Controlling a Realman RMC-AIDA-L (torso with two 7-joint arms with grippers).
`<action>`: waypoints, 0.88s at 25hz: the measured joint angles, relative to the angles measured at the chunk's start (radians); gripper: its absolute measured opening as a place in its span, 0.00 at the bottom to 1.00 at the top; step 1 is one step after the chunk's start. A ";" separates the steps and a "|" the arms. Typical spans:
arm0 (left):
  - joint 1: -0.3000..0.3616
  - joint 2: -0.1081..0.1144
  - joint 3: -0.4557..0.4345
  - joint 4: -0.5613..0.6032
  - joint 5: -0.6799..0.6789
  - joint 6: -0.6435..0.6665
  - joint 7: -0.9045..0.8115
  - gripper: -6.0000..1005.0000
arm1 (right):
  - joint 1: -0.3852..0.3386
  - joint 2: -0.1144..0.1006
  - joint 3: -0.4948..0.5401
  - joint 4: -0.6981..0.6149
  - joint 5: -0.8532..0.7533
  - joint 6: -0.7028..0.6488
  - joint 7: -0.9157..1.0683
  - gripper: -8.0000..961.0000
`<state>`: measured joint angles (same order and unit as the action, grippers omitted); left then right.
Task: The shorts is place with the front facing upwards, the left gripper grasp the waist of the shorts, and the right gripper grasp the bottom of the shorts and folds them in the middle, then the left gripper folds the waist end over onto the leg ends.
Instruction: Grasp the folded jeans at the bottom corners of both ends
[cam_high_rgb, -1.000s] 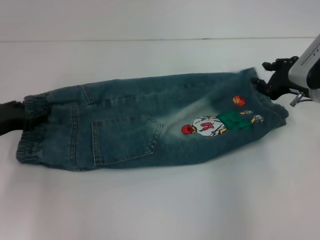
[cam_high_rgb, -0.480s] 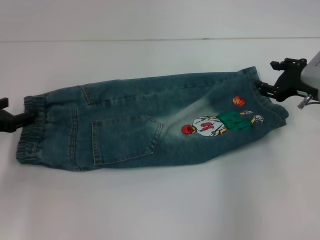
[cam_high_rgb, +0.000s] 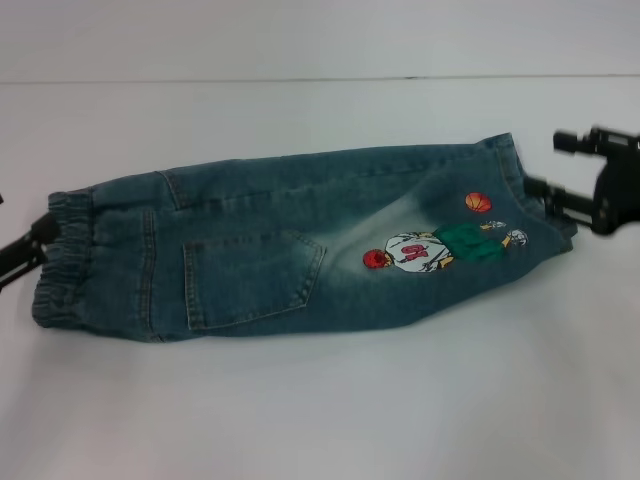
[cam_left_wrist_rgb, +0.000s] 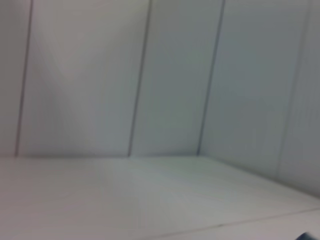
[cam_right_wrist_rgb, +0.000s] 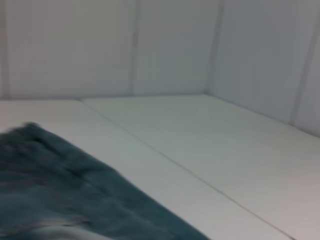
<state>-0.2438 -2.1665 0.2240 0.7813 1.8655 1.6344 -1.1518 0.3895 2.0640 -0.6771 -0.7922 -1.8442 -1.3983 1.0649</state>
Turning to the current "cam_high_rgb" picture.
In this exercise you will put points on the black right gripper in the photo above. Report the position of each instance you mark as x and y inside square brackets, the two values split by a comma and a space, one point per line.
[620, 190]

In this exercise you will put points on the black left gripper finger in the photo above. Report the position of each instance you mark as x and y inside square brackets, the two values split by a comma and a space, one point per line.
[25, 267]
[42, 230]

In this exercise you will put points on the blue denim shorts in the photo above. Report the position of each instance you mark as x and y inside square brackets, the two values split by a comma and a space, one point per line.
[280, 250]

